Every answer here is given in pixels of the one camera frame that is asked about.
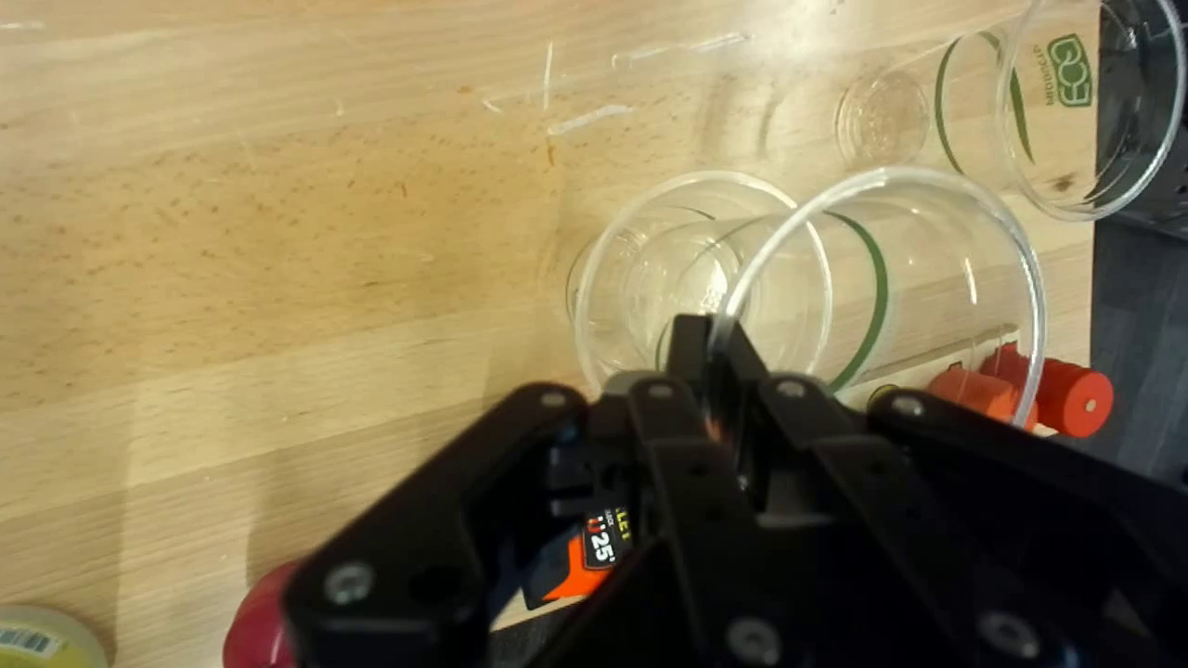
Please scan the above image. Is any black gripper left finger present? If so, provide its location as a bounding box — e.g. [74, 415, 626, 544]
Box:
[283, 313, 794, 668]

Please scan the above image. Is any orange peg cylinder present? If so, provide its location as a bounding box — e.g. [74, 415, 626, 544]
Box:
[925, 362, 1026, 432]

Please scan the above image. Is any clear plastic cup green stripe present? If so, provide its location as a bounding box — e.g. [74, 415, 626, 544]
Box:
[566, 167, 845, 399]
[673, 164, 1056, 435]

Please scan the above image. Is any red toy apple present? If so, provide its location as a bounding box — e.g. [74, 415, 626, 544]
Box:
[218, 561, 307, 668]

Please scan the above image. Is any clear plastic cup green logo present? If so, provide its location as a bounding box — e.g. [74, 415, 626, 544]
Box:
[833, 0, 1188, 226]

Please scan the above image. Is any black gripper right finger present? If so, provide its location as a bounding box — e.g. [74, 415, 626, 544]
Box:
[712, 314, 1188, 668]

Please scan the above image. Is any orange black tape measure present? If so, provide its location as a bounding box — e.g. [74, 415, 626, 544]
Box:
[487, 498, 626, 622]

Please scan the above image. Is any white bottle yellow label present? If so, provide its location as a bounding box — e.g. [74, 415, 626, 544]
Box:
[0, 600, 119, 668]

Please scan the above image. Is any red peg cylinder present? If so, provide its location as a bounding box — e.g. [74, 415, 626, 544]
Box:
[979, 341, 1117, 444]

